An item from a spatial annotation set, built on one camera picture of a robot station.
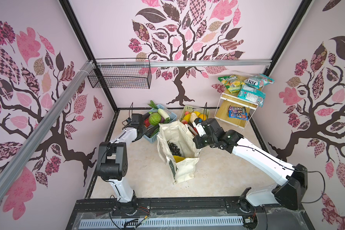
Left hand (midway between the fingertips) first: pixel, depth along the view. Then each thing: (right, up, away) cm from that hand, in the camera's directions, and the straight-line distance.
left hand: (143, 132), depth 97 cm
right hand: (+33, -1, -20) cm, 38 cm away
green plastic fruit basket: (+34, +18, +17) cm, 42 cm away
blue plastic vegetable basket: (+20, +12, +12) cm, 26 cm away
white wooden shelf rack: (+63, +15, -1) cm, 65 cm away
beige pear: (+36, +11, +9) cm, 38 cm away
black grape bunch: (+22, -11, -5) cm, 25 cm away
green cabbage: (+8, +9, +3) cm, 12 cm away
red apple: (+29, +7, +3) cm, 30 cm away
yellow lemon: (+24, -15, -13) cm, 31 cm away
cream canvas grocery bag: (+26, -1, -12) cm, 29 cm away
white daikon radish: (+13, +13, +13) cm, 23 cm away
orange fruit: (+37, +9, -29) cm, 48 cm away
